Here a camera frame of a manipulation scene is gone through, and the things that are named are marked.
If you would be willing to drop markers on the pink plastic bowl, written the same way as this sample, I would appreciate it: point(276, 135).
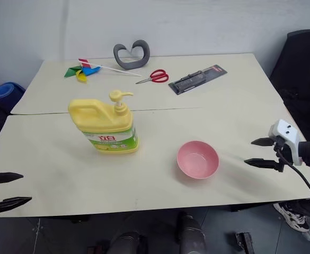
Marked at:
point(198, 160)

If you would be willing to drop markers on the yellow pump detergent bottle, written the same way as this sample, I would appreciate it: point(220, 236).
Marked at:
point(109, 124)

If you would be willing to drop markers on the colourful paper pinwheel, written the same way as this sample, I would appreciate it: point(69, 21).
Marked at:
point(84, 72)

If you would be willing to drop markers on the grey heart-shaped foam band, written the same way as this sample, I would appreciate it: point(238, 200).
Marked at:
point(129, 64)

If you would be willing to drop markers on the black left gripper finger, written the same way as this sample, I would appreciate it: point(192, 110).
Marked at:
point(6, 204)
point(3, 177)

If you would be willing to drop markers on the black office chair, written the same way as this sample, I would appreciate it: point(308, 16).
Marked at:
point(299, 74)

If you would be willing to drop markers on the blue rolled foam mat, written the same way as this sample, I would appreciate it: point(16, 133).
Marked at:
point(7, 91)

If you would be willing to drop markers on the black metal bracket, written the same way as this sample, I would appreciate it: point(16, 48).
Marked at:
point(247, 242)

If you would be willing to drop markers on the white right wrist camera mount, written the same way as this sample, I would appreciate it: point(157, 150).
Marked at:
point(290, 137)

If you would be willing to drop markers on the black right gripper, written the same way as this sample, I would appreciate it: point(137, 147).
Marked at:
point(283, 152)

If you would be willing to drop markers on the black packaged tool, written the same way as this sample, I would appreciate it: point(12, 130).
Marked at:
point(197, 79)

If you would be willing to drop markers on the dark rounded grey cylinder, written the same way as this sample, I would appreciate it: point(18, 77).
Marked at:
point(191, 232)
point(128, 243)

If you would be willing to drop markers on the black and white sneaker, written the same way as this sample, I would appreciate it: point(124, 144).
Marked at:
point(293, 218)

